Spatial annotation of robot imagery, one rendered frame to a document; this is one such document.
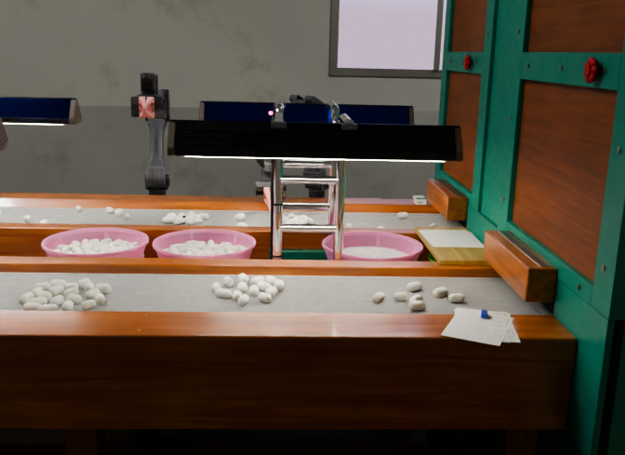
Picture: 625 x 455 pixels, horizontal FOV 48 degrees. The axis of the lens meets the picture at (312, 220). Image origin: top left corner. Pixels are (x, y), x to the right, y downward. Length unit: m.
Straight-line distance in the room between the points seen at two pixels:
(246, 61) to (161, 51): 0.52
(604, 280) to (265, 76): 3.46
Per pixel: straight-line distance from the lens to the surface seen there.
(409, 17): 4.63
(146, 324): 1.33
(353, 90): 4.57
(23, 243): 2.10
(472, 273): 1.72
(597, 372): 1.31
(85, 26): 4.54
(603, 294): 1.28
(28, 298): 1.55
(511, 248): 1.55
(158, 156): 2.64
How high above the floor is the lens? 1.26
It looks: 14 degrees down
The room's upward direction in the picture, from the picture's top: 1 degrees clockwise
